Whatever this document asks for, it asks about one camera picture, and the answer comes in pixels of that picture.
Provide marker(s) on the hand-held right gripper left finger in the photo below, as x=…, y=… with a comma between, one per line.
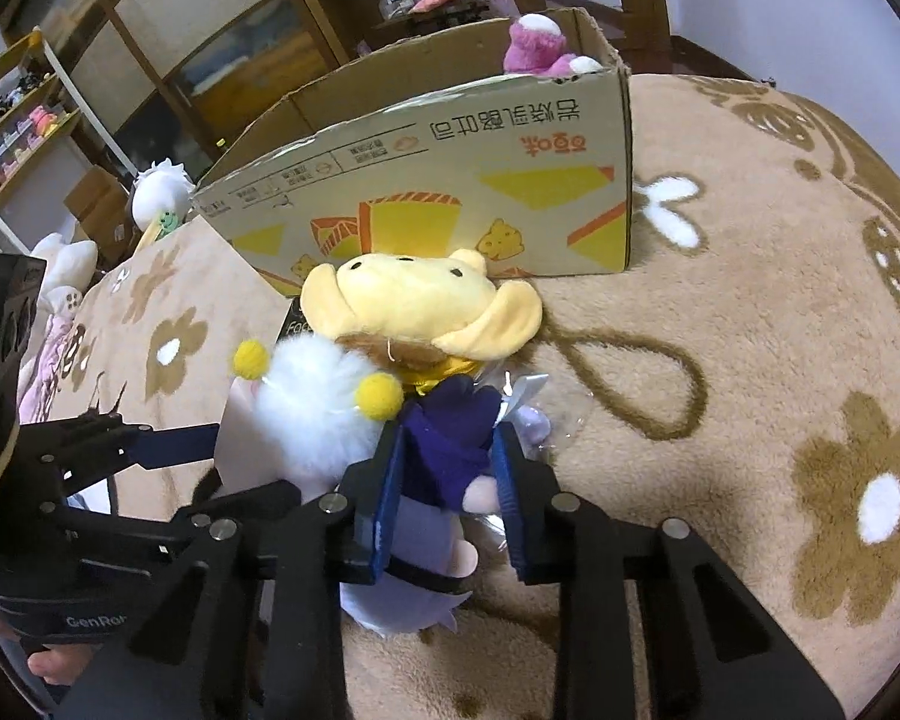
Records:
x=379, y=517

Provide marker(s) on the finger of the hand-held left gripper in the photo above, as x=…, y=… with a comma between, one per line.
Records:
x=176, y=444
x=157, y=521

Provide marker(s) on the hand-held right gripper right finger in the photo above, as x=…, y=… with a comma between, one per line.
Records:
x=511, y=510

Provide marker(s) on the white fluffy pom-pom plush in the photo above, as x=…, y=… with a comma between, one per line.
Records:
x=307, y=405

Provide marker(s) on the black tissue pack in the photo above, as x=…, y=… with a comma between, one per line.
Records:
x=294, y=324

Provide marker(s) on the yellow bear plush doll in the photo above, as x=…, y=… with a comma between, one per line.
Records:
x=412, y=307

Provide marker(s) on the printed cardboard box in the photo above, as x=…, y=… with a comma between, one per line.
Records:
x=457, y=165

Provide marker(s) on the person's left hand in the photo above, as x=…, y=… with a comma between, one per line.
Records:
x=49, y=669

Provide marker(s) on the pink and white plush pile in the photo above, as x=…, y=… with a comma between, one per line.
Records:
x=41, y=367

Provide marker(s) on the clear plastic wrapper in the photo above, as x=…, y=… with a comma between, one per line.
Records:
x=547, y=420

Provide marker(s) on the white bear plush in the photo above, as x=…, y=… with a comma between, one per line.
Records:
x=64, y=270

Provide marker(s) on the brown cardboard box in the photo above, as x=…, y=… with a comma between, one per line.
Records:
x=97, y=202

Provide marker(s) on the green frog toy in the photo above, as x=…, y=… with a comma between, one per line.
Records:
x=168, y=222

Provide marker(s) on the white round plush toy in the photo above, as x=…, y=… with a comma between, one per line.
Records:
x=159, y=187

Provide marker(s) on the beige floral blanket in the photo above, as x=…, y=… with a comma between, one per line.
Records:
x=720, y=390

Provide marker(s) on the wooden toy shelf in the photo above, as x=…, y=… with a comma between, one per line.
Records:
x=15, y=112

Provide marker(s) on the wooden wardrobe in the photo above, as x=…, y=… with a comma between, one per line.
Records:
x=157, y=30

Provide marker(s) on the pink plush toy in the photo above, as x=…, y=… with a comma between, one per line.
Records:
x=536, y=45

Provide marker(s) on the small wooden table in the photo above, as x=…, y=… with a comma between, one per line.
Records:
x=435, y=15

